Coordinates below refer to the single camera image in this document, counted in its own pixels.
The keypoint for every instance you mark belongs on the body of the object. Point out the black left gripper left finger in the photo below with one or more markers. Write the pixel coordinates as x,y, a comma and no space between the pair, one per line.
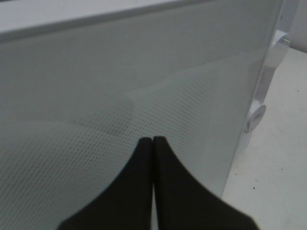
126,204

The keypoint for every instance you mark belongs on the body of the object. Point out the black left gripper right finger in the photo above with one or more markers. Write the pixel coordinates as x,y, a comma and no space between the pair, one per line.
182,203

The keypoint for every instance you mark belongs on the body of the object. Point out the white timer knob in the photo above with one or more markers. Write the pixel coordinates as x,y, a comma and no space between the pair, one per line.
255,115

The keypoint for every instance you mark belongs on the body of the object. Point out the white microwave door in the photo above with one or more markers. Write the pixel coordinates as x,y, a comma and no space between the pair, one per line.
82,82

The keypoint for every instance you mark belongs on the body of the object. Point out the upper white power knob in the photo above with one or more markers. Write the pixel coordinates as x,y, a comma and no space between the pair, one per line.
278,49

